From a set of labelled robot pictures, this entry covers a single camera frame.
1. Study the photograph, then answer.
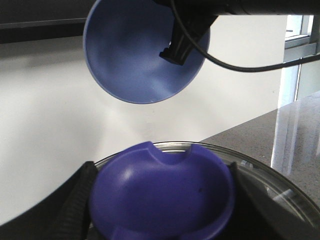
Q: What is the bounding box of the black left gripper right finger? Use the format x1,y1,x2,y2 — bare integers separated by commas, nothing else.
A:
224,162,320,240

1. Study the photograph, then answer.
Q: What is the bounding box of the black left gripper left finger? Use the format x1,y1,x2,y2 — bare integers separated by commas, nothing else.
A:
0,161,96,240

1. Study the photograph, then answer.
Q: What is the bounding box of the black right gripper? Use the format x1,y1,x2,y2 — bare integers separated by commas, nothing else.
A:
159,0,320,66

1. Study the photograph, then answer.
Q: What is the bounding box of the light blue plastic bowl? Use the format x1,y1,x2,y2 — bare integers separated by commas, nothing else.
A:
83,0,205,104

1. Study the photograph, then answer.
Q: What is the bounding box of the black cable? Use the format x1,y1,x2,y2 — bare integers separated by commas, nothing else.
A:
169,0,320,73

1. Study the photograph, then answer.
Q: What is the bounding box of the window frame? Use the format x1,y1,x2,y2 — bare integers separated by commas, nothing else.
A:
271,15,320,175

